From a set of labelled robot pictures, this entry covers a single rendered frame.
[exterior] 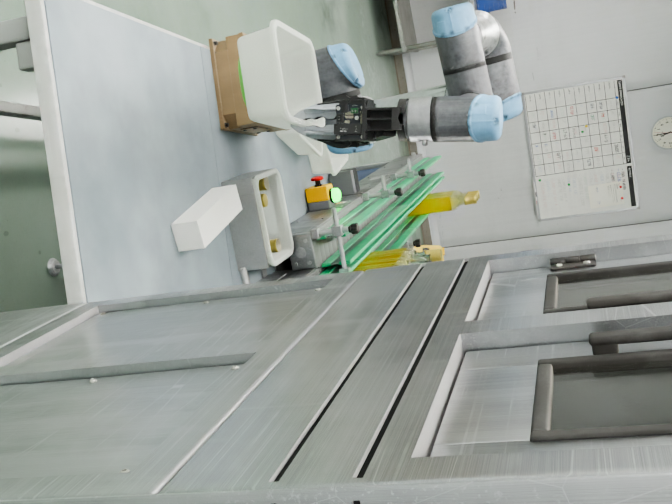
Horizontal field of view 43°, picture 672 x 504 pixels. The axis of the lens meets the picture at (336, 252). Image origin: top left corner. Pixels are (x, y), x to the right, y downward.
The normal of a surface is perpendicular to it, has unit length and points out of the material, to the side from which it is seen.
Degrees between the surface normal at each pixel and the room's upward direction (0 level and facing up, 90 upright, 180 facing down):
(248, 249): 90
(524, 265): 90
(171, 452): 90
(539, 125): 90
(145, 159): 0
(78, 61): 0
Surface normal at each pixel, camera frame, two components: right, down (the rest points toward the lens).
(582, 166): -0.26, 0.22
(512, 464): -0.18, -0.97
